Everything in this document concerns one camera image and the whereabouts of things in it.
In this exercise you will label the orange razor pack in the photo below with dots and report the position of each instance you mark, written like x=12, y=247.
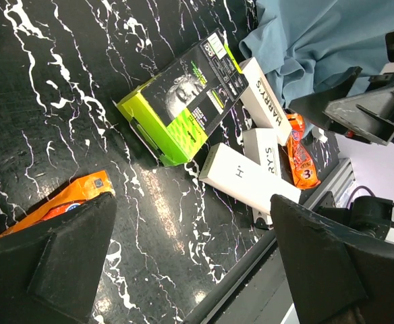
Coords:
x=78, y=192
x=302, y=165

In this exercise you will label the orange razor pack left lower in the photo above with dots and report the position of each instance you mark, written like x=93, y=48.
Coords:
x=78, y=192

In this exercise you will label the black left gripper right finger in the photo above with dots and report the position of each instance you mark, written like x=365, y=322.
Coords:
x=339, y=263

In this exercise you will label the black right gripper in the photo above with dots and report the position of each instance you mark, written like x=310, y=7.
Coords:
x=366, y=117

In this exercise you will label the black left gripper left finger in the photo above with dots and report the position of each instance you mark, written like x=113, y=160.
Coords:
x=50, y=272

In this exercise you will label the white H razor box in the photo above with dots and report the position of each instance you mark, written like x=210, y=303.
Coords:
x=246, y=181

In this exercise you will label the white Harry's box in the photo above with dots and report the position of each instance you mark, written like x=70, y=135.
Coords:
x=261, y=146
x=261, y=102

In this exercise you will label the aluminium frame rail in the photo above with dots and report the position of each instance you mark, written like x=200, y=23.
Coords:
x=337, y=183

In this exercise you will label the green black razor box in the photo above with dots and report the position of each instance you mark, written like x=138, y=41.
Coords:
x=175, y=112

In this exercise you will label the orange razor pack right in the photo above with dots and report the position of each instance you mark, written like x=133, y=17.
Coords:
x=302, y=165

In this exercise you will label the teal t-shirt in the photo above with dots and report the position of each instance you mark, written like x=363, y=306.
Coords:
x=305, y=46

